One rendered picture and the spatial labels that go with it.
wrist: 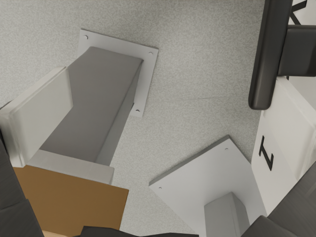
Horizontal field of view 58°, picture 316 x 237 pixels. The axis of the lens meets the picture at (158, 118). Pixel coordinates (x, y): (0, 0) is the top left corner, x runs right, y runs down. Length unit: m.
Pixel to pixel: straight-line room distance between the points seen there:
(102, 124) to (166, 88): 0.57
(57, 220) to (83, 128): 0.27
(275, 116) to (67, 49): 1.07
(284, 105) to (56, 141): 0.46
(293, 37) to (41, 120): 0.14
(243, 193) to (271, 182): 1.16
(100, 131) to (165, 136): 0.68
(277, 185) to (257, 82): 0.10
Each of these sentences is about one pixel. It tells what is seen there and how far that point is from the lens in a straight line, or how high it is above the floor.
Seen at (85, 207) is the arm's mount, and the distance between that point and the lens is 0.39.
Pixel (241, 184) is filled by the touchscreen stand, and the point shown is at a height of 0.04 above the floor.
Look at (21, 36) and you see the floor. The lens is 1.26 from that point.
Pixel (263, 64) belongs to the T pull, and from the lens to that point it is 0.17.
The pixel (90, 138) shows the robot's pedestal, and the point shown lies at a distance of 0.58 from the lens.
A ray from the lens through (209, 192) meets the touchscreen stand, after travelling 1.40.
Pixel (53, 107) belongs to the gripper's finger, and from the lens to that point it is 0.18.
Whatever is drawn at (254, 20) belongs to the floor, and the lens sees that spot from 1.11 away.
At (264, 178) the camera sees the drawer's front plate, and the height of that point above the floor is 0.87.
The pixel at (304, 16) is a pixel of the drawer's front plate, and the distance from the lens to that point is 0.22.
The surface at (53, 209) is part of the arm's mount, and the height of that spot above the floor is 0.83.
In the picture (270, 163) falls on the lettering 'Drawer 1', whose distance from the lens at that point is 0.26.
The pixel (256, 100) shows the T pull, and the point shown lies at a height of 0.91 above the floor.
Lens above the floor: 1.07
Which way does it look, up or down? 62 degrees down
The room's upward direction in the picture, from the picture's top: 170 degrees counter-clockwise
